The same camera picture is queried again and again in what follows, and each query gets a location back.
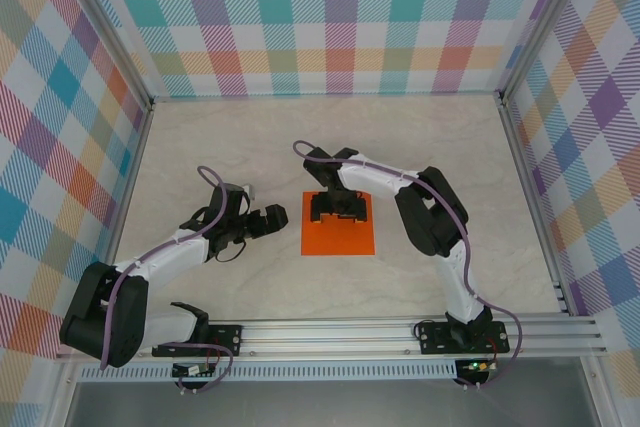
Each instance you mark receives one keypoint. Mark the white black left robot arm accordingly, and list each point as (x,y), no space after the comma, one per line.
(175,259)

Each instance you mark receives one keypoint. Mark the aluminium frame floor rail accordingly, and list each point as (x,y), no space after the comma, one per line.
(325,96)
(534,197)
(132,172)

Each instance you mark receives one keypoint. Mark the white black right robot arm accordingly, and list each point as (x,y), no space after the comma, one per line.
(370,182)

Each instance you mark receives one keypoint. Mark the grey metal panel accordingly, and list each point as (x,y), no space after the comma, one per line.
(325,404)

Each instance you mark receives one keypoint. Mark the circuit board with green light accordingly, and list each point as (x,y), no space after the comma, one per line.
(480,367)

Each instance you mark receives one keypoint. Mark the orange paper sheet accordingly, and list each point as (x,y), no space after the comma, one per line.
(340,239)

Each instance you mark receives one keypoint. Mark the short aluminium frame post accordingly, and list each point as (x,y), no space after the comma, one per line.
(62,397)
(597,392)

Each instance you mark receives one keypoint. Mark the small black circuit board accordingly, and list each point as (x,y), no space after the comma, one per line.
(192,371)

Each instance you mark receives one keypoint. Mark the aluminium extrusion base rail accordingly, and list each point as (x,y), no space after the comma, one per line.
(325,337)

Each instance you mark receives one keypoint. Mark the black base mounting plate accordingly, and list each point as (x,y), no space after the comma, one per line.
(227,334)
(427,344)

